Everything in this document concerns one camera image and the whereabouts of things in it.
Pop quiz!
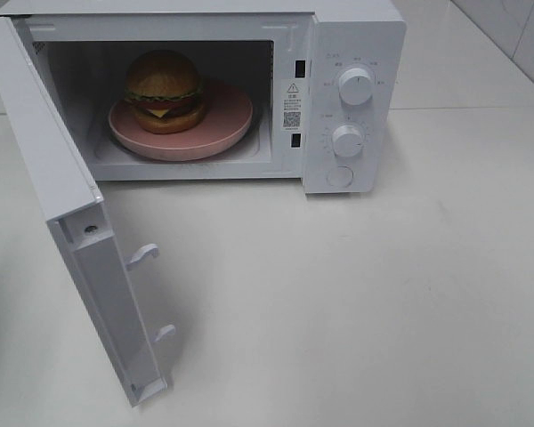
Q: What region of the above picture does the round white door button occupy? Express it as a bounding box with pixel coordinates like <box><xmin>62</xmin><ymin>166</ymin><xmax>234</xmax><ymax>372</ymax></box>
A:
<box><xmin>327</xmin><ymin>166</ymin><xmax>354</xmax><ymax>188</ymax></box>

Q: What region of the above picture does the pink round plate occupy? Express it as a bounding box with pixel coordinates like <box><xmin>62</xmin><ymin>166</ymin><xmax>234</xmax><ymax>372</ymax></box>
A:
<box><xmin>108</xmin><ymin>79</ymin><xmax>254</xmax><ymax>162</ymax></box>

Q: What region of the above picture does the toy burger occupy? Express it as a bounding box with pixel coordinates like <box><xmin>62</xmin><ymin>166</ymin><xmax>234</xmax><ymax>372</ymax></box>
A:
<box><xmin>125</xmin><ymin>50</ymin><xmax>206</xmax><ymax>134</ymax></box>

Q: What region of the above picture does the white microwave door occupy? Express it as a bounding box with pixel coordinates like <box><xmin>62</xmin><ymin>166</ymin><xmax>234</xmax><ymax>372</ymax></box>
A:
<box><xmin>0</xmin><ymin>17</ymin><xmax>167</xmax><ymax>407</ymax></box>

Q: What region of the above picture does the glass microwave turntable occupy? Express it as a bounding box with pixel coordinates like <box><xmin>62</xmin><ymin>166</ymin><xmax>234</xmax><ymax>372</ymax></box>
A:
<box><xmin>108</xmin><ymin>78</ymin><xmax>263</xmax><ymax>162</ymax></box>

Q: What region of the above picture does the lower white microwave knob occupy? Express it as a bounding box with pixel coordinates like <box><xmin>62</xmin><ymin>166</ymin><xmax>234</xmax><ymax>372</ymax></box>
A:
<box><xmin>331</xmin><ymin>125</ymin><xmax>364</xmax><ymax>157</ymax></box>

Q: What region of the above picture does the white microwave knob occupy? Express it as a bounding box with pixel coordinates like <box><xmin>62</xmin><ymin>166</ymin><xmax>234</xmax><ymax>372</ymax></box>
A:
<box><xmin>337</xmin><ymin>65</ymin><xmax>375</xmax><ymax>106</ymax></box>
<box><xmin>331</xmin><ymin>125</ymin><xmax>364</xmax><ymax>157</ymax></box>

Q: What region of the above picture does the white microwave oven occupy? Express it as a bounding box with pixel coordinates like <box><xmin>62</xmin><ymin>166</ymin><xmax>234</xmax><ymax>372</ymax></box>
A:
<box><xmin>0</xmin><ymin>1</ymin><xmax>406</xmax><ymax>193</ymax></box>

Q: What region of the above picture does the upper white microwave knob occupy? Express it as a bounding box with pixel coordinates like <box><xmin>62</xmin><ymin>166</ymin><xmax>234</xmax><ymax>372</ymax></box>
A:
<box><xmin>337</xmin><ymin>65</ymin><xmax>375</xmax><ymax>106</ymax></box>

